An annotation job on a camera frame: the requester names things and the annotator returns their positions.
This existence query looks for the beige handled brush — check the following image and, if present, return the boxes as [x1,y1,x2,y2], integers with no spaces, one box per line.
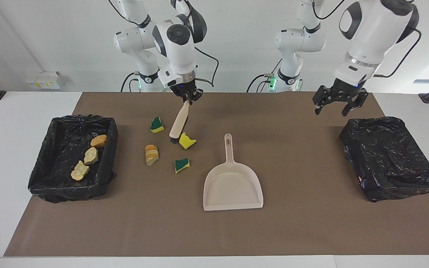
[169,100,191,145]

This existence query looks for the green yellow sponge piece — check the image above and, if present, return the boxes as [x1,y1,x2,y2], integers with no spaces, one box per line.
[150,116,165,134]
[175,158,190,174]

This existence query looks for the striped orange bread piece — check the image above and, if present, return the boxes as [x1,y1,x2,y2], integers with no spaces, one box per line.
[144,144,159,166]

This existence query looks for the beige plastic dustpan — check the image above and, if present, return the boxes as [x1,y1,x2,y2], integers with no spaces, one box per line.
[203,134,264,212]

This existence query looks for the brown bread roll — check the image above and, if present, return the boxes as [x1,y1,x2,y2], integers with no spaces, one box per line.
[90,134,108,148]

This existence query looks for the tan bread piece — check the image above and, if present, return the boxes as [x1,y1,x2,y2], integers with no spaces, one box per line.
[83,147,99,165]

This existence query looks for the pale torn bread piece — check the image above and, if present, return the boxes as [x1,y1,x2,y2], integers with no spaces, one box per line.
[70,160,90,182]

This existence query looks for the black-bagged bin with pink spot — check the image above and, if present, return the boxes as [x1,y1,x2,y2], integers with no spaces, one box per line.
[339,116,429,203]

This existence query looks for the black-bagged trash bin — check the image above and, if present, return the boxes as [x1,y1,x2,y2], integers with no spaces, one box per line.
[28,114,118,204]

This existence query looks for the brown table mat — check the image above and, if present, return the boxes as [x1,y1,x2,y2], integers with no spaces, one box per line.
[4,92,429,257]

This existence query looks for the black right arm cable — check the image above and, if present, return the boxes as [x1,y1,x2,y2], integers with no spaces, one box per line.
[108,0,220,88]

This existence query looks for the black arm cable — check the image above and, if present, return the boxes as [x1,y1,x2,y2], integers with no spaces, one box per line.
[311,0,422,79]
[108,0,220,88]

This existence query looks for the black left base cable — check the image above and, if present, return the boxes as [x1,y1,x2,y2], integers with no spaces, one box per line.
[247,74,274,93]

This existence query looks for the black base cable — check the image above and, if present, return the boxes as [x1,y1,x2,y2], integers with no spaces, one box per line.
[121,72,137,92]
[247,74,274,93]

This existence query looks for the black right base cable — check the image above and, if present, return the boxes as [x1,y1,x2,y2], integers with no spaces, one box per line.
[121,72,137,92]

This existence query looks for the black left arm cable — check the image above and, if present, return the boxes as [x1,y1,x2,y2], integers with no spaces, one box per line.
[311,0,422,79]

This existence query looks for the white wall socket box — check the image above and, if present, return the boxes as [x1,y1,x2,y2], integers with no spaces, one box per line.
[25,71,62,90]

